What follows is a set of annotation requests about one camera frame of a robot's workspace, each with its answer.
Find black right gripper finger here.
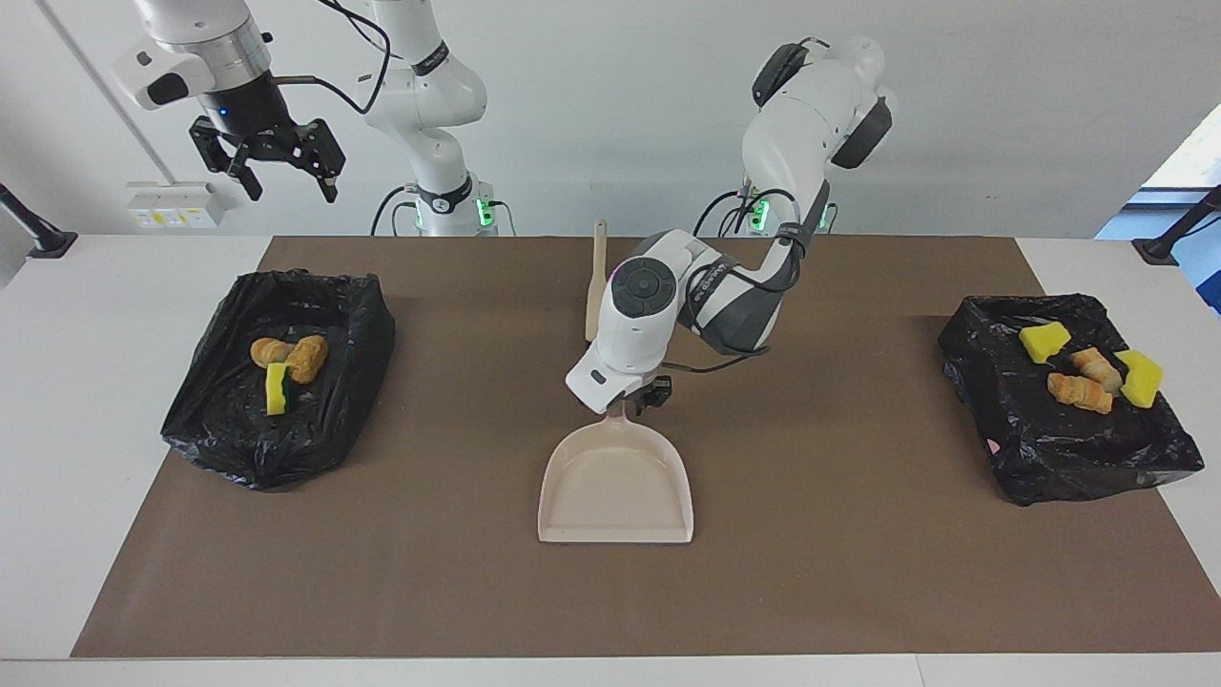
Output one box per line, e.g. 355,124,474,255
189,116,264,202
294,117,346,204

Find beige plastic dustpan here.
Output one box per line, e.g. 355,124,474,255
537,401,695,546

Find beige hand brush black bristles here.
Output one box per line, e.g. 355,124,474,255
584,219,611,343

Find bumpy golden bread roll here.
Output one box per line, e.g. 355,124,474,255
286,335,329,385

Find toasted bread chunk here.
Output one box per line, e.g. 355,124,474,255
1070,346,1125,394

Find black bag lined bin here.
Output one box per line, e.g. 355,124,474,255
160,269,397,492

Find black bin with pink spot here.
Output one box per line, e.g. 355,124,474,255
938,293,1205,508

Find black clamp stand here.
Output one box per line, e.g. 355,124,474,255
1132,184,1221,266
0,183,79,260

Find brown table mat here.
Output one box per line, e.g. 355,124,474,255
72,236,1221,659

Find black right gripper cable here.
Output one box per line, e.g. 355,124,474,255
272,0,393,116

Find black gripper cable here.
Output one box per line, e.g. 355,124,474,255
663,186,833,375
272,0,393,116

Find white wall socket box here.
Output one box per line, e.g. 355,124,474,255
126,181,227,228

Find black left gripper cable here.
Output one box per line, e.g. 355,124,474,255
663,186,833,375

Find black base cable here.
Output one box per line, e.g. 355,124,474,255
370,186,421,237
693,189,764,237

